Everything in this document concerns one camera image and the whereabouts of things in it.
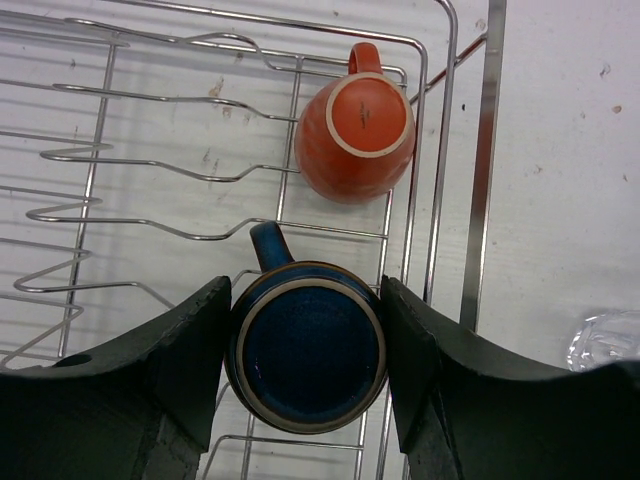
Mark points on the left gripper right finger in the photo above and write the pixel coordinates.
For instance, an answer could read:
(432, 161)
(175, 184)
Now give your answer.
(466, 408)

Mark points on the small blue cup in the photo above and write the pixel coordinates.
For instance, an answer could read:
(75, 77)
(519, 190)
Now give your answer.
(306, 352)

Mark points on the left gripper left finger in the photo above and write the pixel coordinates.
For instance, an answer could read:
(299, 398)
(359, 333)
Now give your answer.
(140, 406)

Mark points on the clear glass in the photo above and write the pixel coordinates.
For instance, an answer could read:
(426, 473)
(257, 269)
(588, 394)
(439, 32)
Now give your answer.
(603, 339)

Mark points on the orange cup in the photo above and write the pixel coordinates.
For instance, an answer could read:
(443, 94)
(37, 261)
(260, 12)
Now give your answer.
(356, 137)

